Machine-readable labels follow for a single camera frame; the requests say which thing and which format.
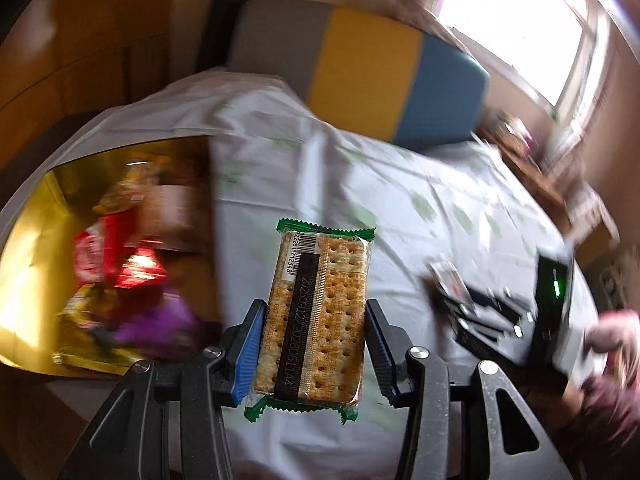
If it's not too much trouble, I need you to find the person's right hand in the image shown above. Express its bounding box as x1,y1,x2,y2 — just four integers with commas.
586,310,639,391

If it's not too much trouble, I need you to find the wooden window sill shelf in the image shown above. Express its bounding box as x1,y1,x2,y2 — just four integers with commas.
476,108,620,268

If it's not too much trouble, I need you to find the grey yellow blue chair back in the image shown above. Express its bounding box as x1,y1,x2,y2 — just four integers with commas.
228,0,489,151

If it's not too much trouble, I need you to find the green cracker packet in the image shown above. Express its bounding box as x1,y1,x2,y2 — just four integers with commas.
244,218,375,422

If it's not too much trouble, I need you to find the wooden panelled cabinet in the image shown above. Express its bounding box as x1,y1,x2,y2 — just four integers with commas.
0,0,181,172

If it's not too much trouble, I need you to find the black rolled mat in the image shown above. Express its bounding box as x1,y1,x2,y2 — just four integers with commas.
195,0,250,73

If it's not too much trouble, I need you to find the long red snack packet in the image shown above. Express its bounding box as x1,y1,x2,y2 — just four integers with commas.
74,209,139,286

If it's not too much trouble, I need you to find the purple snack packet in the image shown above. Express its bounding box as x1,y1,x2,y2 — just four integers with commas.
112,292,201,361

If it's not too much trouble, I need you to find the brown pastry clear packet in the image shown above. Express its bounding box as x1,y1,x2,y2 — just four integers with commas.
134,184,209,254

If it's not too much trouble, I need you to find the gold metal tin box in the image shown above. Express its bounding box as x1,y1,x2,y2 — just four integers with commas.
1,136,221,376

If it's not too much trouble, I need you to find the yellow green snack packet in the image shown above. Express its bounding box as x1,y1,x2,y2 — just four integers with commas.
52,284,144,375

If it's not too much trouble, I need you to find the red white round-logo packet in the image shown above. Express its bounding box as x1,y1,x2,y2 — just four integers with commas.
115,246,167,289

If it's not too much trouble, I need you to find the yellow clear snack packet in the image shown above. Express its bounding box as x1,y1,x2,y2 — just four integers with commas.
92,151,171,216

